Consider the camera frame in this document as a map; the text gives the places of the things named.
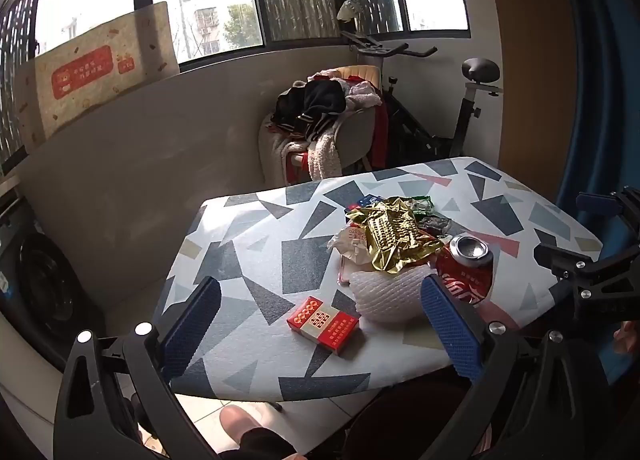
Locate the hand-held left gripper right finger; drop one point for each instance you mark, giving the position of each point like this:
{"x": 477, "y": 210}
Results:
{"x": 450, "y": 330}

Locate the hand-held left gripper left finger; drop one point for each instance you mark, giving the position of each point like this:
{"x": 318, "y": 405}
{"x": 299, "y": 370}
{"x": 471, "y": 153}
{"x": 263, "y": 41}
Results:
{"x": 192, "y": 325}

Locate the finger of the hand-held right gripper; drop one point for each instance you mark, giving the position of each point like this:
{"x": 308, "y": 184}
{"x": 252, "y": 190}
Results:
{"x": 597, "y": 201}
{"x": 590, "y": 280}

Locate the red soda can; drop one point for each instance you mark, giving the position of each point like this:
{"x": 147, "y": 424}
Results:
{"x": 465, "y": 280}

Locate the white foam fruit net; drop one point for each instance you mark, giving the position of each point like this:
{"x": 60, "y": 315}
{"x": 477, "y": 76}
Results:
{"x": 385, "y": 295}

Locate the gold foil wrapper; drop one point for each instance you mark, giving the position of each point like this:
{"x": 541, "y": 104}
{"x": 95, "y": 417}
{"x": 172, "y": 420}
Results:
{"x": 395, "y": 235}

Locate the red cigarette box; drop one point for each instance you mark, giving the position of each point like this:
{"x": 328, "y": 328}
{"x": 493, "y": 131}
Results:
{"x": 322, "y": 322}

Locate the white red-print wrapper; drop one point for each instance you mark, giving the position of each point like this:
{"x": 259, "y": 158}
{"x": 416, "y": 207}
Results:
{"x": 347, "y": 240}

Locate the person's right hand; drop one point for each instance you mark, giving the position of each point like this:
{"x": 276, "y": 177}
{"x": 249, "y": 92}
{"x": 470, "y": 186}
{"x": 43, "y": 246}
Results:
{"x": 629, "y": 339}

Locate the geometric patterned tablecloth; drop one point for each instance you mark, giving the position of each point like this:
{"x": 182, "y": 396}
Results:
{"x": 250, "y": 260}

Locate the dark snack packet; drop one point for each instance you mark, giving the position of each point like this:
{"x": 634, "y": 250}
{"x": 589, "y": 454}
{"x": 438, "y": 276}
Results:
{"x": 435, "y": 224}

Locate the blue curtain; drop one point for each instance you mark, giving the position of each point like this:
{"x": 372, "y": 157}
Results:
{"x": 600, "y": 90}

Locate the green snack packet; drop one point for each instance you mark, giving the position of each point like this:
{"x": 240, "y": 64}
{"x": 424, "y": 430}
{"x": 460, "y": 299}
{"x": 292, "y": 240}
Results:
{"x": 422, "y": 204}

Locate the wooden panel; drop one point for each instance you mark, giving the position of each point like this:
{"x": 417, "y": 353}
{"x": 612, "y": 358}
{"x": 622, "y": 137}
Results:
{"x": 530, "y": 65}

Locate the blue cardboard box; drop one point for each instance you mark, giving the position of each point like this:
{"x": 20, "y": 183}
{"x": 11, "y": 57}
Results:
{"x": 368, "y": 200}

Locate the black exercise bike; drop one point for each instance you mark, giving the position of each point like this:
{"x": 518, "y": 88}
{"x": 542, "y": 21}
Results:
{"x": 480, "y": 69}

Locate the white blanket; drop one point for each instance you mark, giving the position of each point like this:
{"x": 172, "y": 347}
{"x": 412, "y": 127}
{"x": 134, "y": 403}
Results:
{"x": 275, "y": 145}

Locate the white fluffy towel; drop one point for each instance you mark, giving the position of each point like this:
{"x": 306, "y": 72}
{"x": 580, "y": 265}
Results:
{"x": 325, "y": 155}

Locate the beige chair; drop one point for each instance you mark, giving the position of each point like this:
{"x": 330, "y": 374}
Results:
{"x": 355, "y": 135}

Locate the pink fleece clothing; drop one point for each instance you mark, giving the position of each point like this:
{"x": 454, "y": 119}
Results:
{"x": 362, "y": 95}

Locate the black clothing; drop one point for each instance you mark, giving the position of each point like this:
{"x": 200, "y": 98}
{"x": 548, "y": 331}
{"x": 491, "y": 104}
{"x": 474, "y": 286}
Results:
{"x": 315, "y": 100}

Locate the printed cardboard box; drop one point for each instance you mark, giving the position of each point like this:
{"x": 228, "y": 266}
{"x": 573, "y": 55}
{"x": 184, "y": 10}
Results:
{"x": 100, "y": 65}

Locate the white cloth bundle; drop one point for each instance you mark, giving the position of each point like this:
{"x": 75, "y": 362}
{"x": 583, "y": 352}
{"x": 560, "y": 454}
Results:
{"x": 347, "y": 9}

